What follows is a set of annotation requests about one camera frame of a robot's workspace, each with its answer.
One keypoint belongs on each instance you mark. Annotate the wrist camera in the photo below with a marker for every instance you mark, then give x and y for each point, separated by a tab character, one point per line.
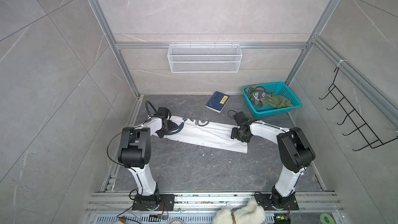
241	119
163	112

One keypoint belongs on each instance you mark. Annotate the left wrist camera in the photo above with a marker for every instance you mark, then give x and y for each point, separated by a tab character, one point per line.
163	112

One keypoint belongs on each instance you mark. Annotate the white tank top navy trim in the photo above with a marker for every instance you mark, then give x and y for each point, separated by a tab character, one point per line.
206	133

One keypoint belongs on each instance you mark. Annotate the green tank top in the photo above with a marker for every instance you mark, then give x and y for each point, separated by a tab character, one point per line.
259	98

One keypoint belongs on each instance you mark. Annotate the green tape roll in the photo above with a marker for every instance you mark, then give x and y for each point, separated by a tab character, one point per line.
326	219

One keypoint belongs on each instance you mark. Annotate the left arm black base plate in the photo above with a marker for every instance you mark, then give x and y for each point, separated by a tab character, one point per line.
162	202

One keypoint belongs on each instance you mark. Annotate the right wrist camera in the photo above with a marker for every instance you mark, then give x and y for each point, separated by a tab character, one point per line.
241	119

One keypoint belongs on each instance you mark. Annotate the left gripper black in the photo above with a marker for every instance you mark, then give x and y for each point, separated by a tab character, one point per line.
172	126

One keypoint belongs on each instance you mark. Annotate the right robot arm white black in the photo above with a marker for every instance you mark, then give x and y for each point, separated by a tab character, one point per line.
296	154

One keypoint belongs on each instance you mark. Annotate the black wire hook rack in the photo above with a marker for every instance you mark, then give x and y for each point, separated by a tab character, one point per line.
360	125

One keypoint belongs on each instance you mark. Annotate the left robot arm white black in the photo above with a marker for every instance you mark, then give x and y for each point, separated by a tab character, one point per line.
134	154

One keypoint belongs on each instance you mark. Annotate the white fluffy plush toy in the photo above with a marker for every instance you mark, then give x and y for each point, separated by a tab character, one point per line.
252	213

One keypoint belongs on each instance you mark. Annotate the white wire mesh shelf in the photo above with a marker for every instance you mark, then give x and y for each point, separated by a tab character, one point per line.
204	58

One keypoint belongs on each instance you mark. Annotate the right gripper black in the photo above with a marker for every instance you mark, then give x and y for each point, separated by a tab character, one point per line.
233	135

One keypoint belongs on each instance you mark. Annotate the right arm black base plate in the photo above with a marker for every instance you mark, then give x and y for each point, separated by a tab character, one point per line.
275	202

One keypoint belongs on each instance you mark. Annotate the navy blue book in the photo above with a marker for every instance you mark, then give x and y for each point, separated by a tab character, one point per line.
218	101

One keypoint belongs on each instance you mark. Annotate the aluminium mounting rail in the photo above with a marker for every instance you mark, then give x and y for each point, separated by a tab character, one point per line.
201	208

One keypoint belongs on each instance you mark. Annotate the teal plastic basket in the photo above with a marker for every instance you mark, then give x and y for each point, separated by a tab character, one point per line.
278	88

